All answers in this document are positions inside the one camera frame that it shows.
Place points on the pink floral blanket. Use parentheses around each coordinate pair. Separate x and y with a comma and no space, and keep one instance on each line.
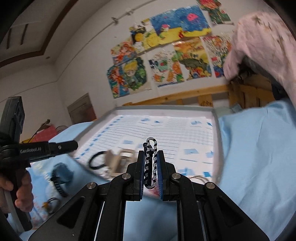
(265,39)

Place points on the brown hair tie yellow bead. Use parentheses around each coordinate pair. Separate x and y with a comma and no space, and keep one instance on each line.
(51,205)

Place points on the blue sea drawing poster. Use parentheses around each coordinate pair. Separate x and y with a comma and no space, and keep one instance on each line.
(177,24)

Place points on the red hair character drawing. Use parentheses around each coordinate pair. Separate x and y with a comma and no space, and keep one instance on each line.
(216,14)

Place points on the mermaid drawing poster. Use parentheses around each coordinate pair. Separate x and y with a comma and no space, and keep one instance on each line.
(123,52)

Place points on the light blue cartoon bedsheet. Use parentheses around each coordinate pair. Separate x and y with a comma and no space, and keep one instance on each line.
(258,175)

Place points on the beige claw hair clip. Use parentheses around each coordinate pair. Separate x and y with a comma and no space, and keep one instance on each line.
(117,163)

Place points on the person's left hand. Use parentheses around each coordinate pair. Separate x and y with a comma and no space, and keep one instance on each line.
(24,196)

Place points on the red checkered cloth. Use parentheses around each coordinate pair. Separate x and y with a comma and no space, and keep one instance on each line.
(44,135)

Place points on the blond boy drawing poster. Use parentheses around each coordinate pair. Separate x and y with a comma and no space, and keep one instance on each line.
(135,76)

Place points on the brown wooden door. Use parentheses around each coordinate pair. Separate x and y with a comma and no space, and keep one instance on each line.
(81,110)

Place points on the blue smart watch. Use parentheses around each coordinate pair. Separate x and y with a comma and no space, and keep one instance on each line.
(61,175)

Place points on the grey cardboard tray box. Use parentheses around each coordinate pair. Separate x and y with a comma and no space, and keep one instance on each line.
(189,136)

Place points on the orange fish girl drawing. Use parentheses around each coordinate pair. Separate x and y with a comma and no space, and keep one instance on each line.
(117,82)

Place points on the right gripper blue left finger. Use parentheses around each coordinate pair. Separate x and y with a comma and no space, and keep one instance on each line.
(96,212)

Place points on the turtle fish drawing poster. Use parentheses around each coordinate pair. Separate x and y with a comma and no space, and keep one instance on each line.
(165,66)

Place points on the colourful collage drawing poster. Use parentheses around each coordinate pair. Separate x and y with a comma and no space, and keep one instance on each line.
(218,48)

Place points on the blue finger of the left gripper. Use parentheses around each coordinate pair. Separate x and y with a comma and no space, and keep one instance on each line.
(38,151)

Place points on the yellow planet drawing poster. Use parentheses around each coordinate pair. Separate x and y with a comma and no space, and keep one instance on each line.
(144,36)

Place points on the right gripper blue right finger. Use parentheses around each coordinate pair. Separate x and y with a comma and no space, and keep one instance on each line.
(204,211)

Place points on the orange landscape drawing poster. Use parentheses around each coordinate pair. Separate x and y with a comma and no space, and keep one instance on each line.
(193,58)

